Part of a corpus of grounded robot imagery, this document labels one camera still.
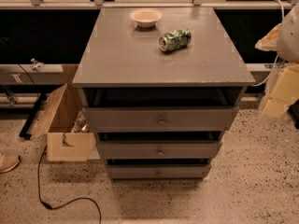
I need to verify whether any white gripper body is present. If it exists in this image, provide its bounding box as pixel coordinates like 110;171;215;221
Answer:
271;63;299;105

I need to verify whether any grey top drawer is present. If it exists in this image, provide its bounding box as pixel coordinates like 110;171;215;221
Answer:
82;107;238;133

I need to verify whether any open cardboard box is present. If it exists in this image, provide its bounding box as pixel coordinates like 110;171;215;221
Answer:
31;65;95;161

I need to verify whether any grey bottom drawer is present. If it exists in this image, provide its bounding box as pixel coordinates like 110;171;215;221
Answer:
107;164;211;179

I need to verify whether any grey drawer cabinet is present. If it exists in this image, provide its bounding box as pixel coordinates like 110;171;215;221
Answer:
73;7;254;170

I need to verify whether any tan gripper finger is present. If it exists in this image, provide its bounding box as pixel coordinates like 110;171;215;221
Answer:
255;23;281;51
262;99;290;119

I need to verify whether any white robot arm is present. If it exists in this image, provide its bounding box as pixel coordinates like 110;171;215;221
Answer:
255;4;299;119

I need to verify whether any black metal leg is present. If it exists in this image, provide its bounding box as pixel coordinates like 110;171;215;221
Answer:
19;92;47;140

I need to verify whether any white cable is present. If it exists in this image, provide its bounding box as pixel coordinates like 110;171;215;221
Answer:
250;0;286;88

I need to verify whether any black power cable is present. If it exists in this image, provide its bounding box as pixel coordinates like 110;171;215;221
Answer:
36;145;103;224

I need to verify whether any beige shoe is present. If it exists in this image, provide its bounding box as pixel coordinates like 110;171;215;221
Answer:
0;154;21;174

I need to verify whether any grey middle drawer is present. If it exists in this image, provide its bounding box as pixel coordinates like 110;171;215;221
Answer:
97;141;222;159

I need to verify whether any white bowl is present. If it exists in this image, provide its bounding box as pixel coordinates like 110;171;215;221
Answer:
130;8;162;28

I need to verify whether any crushed green soda can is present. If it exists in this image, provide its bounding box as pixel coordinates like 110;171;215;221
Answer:
159;28;192;52

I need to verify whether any grey drawer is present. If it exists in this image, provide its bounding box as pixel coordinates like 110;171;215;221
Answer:
97;141;222;159
107;164;211;179
82;107;238;133

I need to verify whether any small clear object on ledge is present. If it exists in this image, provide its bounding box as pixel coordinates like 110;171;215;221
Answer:
31;58;45;72

